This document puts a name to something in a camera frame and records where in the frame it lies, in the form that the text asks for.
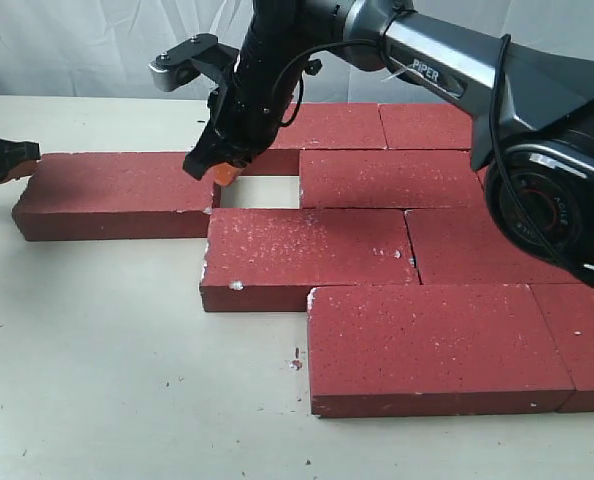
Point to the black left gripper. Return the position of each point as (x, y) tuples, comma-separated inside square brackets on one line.
[(18, 159)]

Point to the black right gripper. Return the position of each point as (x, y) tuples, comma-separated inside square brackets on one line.
[(247, 110)]

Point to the red brick top back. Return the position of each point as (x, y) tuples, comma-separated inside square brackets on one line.
[(114, 196)]

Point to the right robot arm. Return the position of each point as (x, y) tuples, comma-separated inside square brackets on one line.
[(531, 112)]

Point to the red brick back left base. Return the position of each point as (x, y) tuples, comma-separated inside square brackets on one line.
[(321, 126)]

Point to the red brick base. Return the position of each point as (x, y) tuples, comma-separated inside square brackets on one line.
[(425, 127), (321, 126)]

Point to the red brick back right base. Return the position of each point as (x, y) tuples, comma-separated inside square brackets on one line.
[(425, 127)]

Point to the red brick middle row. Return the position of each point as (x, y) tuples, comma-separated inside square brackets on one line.
[(463, 246)]

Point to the white backdrop cloth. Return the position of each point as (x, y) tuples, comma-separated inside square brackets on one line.
[(103, 48)]

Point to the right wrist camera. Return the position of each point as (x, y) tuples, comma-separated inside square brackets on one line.
[(200, 55)]

